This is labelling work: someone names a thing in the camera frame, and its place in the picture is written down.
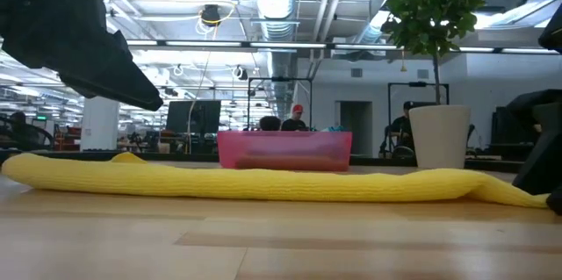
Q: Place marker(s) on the red plastic tray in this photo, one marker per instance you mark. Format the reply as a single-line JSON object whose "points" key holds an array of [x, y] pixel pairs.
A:
{"points": [[285, 150]]}

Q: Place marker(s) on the bright blue microfiber towel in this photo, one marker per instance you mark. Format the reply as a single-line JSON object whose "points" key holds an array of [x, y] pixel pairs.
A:
{"points": [[333, 129]]}

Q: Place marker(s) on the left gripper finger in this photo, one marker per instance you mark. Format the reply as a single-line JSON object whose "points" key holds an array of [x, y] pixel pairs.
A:
{"points": [[118, 82]]}

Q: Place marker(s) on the person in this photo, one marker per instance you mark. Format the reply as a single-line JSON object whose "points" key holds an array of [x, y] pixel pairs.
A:
{"points": [[270, 124], [401, 131], [19, 124], [296, 124]]}

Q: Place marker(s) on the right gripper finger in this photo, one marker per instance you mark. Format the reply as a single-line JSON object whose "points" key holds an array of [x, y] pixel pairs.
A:
{"points": [[549, 170]]}

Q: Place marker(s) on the green leafy plant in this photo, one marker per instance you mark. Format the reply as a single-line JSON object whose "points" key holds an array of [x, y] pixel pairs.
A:
{"points": [[434, 8]]}

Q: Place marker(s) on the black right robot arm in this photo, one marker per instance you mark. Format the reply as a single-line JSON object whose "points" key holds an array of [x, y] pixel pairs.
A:
{"points": [[553, 30]]}

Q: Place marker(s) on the red tool cabinet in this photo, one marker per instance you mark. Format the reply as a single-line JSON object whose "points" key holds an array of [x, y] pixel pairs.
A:
{"points": [[72, 137]]}

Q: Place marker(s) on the black computer monitor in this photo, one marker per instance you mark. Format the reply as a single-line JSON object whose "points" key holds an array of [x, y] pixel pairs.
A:
{"points": [[193, 117]]}

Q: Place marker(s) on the white building column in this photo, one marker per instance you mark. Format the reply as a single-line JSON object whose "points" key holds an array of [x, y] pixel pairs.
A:
{"points": [[101, 126]]}

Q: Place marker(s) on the black metal stand frame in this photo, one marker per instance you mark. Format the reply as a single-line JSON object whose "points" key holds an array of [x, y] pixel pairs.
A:
{"points": [[417, 83], [281, 79]]}

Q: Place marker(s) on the black equipment rack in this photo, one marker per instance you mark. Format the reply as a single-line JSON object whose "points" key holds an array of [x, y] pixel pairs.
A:
{"points": [[500, 131]]}

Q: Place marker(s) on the yellow microfiber towel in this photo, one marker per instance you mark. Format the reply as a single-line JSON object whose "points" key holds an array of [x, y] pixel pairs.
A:
{"points": [[263, 183]]}

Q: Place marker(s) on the black ceiling-mounted device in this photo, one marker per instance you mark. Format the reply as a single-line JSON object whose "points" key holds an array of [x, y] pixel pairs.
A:
{"points": [[211, 14]]}

